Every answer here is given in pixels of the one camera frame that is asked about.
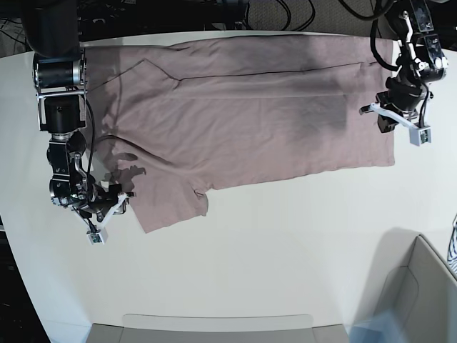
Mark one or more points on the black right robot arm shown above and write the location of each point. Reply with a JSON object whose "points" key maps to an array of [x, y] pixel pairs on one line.
{"points": [[59, 77]]}

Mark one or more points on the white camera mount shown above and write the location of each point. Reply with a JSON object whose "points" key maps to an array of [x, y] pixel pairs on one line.
{"points": [[387, 121], [96, 232]]}

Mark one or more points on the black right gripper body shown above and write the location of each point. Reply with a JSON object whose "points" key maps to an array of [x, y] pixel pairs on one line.
{"points": [[101, 201]]}

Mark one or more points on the blue striped cloth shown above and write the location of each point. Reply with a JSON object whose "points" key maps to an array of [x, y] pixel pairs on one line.
{"points": [[452, 248]]}

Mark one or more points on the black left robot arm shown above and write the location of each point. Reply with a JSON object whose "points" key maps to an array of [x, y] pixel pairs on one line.
{"points": [[420, 62]]}

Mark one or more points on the grey cardboard box right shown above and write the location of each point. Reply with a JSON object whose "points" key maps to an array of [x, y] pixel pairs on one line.
{"points": [[418, 300]]}

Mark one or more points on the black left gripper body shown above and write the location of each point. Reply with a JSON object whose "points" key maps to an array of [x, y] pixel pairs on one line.
{"points": [[405, 100]]}

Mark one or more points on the mauve pink T-shirt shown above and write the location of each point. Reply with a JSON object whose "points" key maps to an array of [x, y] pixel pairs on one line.
{"points": [[173, 122]]}

